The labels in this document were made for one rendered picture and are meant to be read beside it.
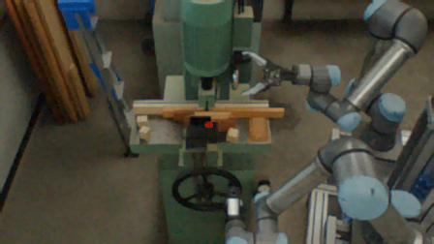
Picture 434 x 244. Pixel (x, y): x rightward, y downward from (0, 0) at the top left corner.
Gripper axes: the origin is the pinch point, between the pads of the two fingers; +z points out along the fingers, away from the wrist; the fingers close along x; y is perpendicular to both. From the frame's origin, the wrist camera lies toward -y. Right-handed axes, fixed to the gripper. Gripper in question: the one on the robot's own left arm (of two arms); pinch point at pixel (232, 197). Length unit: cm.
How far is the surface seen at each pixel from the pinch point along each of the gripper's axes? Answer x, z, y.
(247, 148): 6.6, 20.1, -13.0
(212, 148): -8.5, 8.6, -16.5
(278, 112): 20.4, 30.5, -26.7
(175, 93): -27, 61, -27
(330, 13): 108, 271, -70
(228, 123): -2.1, 22.0, -23.3
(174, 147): -24.4, 19.6, -12.4
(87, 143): -95, 132, 27
